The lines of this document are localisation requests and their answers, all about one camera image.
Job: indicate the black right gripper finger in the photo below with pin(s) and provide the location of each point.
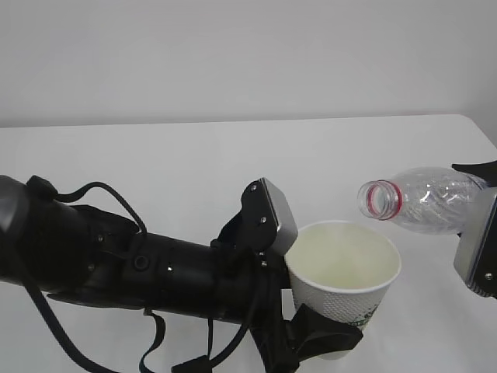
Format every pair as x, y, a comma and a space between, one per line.
486, 171

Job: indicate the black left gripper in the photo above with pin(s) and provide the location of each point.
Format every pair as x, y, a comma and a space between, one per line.
283, 344

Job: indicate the clear plastic water bottle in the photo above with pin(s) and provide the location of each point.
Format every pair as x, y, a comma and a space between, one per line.
427, 200

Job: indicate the white paper coffee cup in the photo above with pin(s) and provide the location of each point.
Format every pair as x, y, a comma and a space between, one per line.
342, 270

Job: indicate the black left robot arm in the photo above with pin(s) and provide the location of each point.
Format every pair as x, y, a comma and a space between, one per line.
59, 249

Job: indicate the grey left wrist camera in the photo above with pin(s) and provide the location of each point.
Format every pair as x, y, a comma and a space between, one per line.
267, 222

